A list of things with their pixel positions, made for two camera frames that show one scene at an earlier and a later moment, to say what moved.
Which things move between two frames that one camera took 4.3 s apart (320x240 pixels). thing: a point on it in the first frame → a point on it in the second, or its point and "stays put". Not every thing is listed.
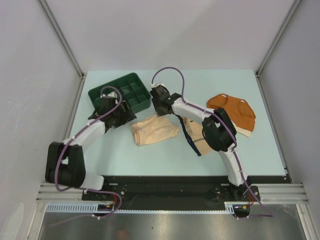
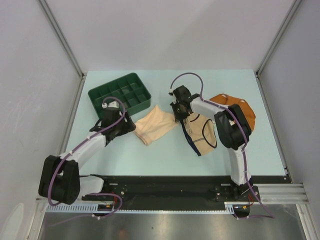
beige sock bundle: [194, 131] stays put
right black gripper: [159, 112] → [178, 117]
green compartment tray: [134, 90] stays put
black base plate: [170, 190] stays put
